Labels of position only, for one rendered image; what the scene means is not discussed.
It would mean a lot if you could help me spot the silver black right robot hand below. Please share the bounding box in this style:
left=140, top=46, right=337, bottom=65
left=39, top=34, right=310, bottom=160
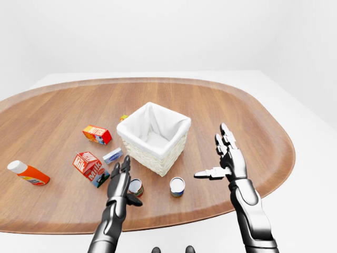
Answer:
left=194, top=122, right=249, bottom=182

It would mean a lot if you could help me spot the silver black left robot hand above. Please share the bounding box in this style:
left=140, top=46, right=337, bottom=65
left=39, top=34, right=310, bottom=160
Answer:
left=106, top=154, right=143, bottom=207

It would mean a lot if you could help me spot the white lined wicker basket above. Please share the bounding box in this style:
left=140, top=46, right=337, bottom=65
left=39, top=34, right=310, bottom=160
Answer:
left=116, top=101, right=192, bottom=177

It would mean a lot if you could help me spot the red labelled tin can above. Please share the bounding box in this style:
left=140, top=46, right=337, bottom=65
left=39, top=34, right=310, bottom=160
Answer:
left=128, top=178, right=144, bottom=198

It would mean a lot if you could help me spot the small white blue box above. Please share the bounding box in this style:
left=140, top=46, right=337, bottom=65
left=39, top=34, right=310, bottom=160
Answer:
left=102, top=147, right=124, bottom=165

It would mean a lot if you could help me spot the red milk carton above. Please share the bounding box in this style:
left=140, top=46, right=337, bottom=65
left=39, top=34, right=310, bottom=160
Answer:
left=72, top=151, right=111, bottom=189

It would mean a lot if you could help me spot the red orange butter box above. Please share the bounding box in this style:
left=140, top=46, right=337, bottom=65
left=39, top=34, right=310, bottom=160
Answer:
left=82, top=124, right=113, bottom=145

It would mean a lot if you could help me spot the blue yellow labelled tin can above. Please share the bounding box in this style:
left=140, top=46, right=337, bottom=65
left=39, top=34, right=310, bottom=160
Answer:
left=169, top=177, right=186, bottom=198

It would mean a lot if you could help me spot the orange bottle with white cap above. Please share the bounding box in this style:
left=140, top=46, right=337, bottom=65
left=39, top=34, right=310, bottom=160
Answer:
left=7, top=160, right=51, bottom=187

